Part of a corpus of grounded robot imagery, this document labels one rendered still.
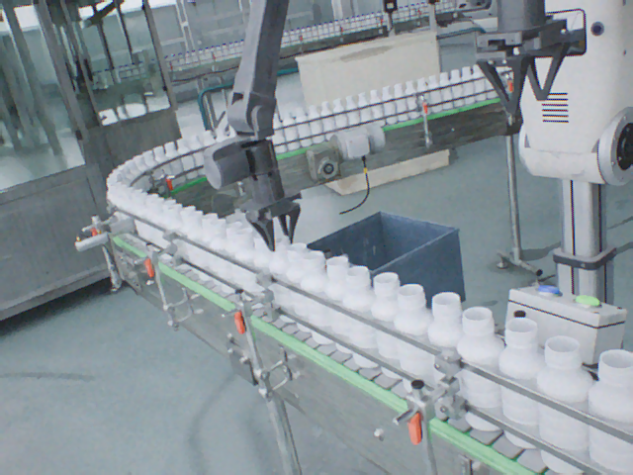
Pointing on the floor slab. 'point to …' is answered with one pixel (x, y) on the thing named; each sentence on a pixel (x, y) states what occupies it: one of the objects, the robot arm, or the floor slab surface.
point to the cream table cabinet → (334, 61)
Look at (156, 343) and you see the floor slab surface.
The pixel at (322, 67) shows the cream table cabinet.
